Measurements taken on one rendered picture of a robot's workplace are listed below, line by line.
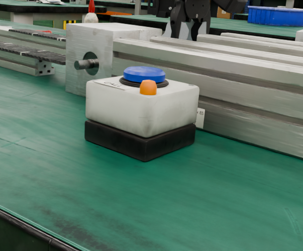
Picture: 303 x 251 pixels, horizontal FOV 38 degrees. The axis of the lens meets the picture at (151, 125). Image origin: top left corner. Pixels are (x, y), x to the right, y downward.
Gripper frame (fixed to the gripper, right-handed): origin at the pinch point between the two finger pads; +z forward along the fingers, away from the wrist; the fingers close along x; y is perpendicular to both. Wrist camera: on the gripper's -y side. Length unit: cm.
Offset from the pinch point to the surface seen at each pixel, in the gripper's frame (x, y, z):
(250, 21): -187, 82, 1
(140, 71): 33.4, -17.2, -5.3
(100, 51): 24.0, -2.3, -4.6
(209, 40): 5.0, -6.8, -5.9
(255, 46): 5.0, -14.7, -6.0
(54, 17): -145, 215, 11
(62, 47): 1.2, 32.3, 0.7
